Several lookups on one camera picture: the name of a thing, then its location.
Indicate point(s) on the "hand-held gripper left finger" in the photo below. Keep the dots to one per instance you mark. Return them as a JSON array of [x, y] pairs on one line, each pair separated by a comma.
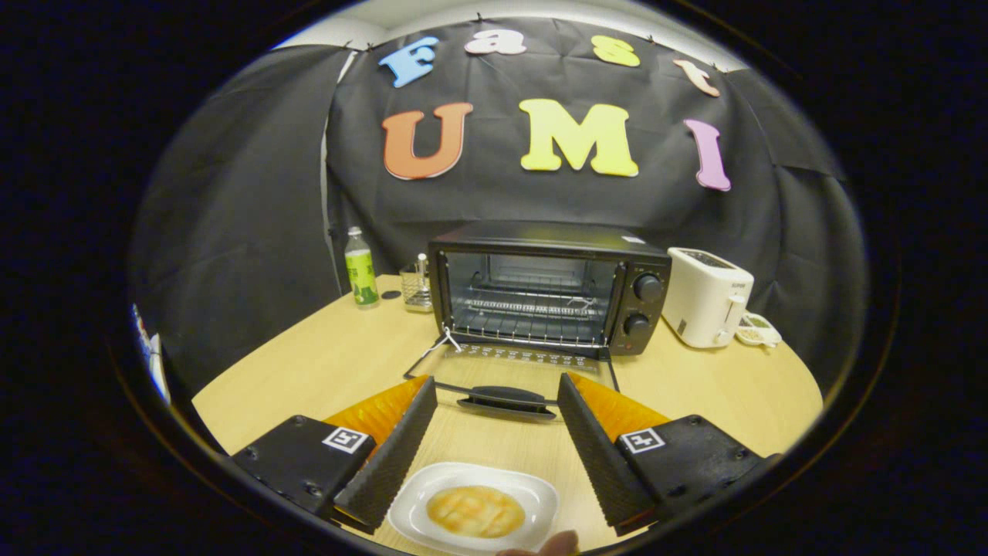
[[397, 455]]

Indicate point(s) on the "white divided snack dish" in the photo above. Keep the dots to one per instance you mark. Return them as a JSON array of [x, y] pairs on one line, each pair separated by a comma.
[[760, 330]]

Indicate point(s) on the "round bread bun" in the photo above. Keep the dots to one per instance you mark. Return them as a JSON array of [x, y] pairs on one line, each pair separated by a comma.
[[476, 511]]

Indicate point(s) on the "white rectangular plate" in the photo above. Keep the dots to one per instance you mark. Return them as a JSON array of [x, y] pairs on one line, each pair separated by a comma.
[[540, 494]]

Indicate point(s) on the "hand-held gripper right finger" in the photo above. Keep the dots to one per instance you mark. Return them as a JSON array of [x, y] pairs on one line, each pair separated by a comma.
[[594, 455]]

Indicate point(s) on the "green label drink bottle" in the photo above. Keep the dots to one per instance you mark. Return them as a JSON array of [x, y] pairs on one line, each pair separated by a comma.
[[361, 274]]

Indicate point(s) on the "clear utensil holder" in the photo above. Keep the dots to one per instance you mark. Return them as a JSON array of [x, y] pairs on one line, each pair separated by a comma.
[[417, 292]]

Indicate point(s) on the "white pop-up toaster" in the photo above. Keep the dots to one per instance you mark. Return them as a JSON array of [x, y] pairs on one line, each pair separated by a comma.
[[702, 301]]

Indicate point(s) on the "black toaster oven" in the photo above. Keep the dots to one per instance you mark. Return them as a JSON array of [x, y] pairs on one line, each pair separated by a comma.
[[540, 235]]

